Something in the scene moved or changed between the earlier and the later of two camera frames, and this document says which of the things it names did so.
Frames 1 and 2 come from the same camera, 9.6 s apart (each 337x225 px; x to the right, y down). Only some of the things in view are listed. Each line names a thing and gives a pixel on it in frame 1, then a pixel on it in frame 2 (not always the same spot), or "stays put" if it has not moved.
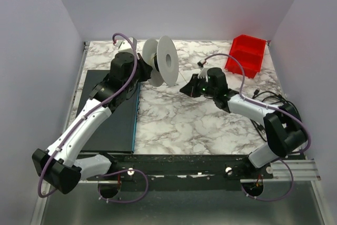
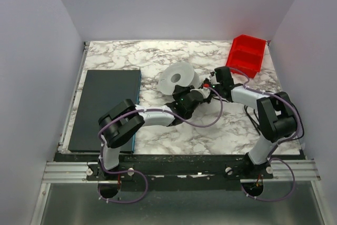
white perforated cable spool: x=162 y=55 -> x=176 y=74
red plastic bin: x=249 y=51 stays put
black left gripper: x=145 y=69 -> x=180 y=90
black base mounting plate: x=181 y=172 stays put
